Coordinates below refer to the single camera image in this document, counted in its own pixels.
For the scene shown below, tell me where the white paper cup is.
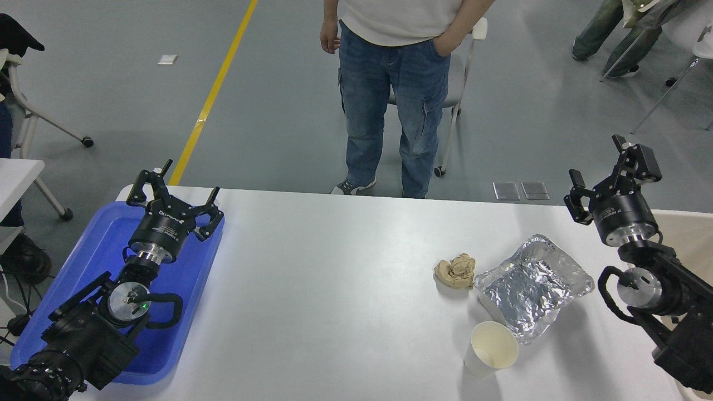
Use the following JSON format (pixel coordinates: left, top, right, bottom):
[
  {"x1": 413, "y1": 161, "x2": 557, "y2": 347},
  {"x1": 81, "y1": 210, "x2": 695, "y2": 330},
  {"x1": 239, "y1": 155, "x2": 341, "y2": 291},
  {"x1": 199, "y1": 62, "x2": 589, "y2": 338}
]
[{"x1": 464, "y1": 321, "x2": 520, "y2": 378}]

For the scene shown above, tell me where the crumpled silver foil tray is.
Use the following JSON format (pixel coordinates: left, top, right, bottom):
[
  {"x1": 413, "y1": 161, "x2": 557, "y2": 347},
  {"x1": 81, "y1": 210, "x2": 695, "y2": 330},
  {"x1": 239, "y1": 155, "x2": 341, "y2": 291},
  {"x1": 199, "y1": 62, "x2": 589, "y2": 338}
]
[{"x1": 473, "y1": 234, "x2": 595, "y2": 345}]

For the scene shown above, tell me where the olive bag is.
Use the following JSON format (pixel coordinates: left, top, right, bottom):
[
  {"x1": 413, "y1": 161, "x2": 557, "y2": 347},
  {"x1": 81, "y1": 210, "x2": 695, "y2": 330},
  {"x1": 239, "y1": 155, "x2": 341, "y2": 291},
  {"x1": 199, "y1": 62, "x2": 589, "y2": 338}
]
[{"x1": 623, "y1": 0, "x2": 677, "y2": 28}]

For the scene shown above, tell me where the grey office chair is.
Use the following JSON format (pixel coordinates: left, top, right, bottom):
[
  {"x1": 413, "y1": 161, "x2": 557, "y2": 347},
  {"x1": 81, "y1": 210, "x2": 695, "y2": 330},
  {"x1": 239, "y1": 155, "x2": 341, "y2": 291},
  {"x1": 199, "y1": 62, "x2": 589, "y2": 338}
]
[{"x1": 387, "y1": 17, "x2": 489, "y2": 178}]

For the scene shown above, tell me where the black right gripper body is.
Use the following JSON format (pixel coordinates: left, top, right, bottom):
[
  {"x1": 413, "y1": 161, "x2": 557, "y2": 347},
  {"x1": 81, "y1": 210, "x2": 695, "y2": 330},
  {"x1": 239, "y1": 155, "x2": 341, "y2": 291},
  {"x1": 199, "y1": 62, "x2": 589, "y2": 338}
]
[{"x1": 590, "y1": 187, "x2": 658, "y2": 246}]

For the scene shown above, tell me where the blue plastic tray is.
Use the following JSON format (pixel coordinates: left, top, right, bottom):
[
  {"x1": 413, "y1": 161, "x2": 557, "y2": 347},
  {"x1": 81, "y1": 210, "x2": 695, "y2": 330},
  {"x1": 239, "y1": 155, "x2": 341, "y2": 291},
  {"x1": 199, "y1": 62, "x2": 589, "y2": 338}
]
[{"x1": 10, "y1": 202, "x2": 225, "y2": 386}]

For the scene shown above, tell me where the white frame wheeled chair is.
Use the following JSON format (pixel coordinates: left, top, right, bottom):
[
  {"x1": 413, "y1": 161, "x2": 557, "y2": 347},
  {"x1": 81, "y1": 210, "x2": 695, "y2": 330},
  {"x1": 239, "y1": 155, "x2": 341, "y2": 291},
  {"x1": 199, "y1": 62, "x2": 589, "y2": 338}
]
[{"x1": 0, "y1": 49, "x2": 94, "y2": 221}]

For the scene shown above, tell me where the black floor cable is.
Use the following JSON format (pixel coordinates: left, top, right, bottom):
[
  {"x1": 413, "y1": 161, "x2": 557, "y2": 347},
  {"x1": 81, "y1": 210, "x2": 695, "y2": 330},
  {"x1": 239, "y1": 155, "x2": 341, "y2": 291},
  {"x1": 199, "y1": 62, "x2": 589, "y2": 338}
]
[{"x1": 0, "y1": 267, "x2": 34, "y2": 347}]

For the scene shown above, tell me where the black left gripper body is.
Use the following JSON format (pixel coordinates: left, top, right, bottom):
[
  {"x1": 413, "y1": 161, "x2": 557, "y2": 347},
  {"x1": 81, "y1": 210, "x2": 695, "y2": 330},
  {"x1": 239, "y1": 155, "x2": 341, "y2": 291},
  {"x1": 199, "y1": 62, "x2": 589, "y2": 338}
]
[{"x1": 129, "y1": 200, "x2": 196, "y2": 263}]

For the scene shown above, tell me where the crumpled tan paper ball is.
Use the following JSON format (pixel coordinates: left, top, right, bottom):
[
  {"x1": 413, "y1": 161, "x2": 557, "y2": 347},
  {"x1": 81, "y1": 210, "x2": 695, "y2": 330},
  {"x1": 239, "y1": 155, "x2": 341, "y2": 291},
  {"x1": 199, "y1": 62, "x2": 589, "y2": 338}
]
[{"x1": 434, "y1": 253, "x2": 477, "y2": 289}]

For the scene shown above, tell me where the standing person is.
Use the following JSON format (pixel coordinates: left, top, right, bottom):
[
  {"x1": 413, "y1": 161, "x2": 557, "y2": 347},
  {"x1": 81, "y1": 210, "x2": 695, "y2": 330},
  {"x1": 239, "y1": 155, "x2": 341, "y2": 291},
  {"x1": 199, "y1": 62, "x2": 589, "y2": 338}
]
[{"x1": 320, "y1": 0, "x2": 495, "y2": 199}]

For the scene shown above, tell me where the small white side table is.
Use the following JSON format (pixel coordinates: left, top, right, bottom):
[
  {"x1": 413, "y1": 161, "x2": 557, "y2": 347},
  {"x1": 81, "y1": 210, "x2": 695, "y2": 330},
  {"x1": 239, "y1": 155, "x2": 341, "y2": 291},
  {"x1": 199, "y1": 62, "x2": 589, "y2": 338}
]
[{"x1": 0, "y1": 158, "x2": 45, "y2": 251}]

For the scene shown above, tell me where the person's right hand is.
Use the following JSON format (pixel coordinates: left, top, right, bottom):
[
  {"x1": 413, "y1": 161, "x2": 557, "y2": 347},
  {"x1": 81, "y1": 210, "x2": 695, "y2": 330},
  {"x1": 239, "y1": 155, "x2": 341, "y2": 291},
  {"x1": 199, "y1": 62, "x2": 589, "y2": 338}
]
[{"x1": 320, "y1": 18, "x2": 341, "y2": 55}]

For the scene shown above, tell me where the large pale dustbin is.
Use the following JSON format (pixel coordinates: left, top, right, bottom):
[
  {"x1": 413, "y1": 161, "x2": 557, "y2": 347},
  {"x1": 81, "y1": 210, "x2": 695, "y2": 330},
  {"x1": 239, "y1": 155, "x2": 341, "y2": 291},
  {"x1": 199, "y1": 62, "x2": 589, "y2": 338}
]
[{"x1": 649, "y1": 209, "x2": 713, "y2": 401}]

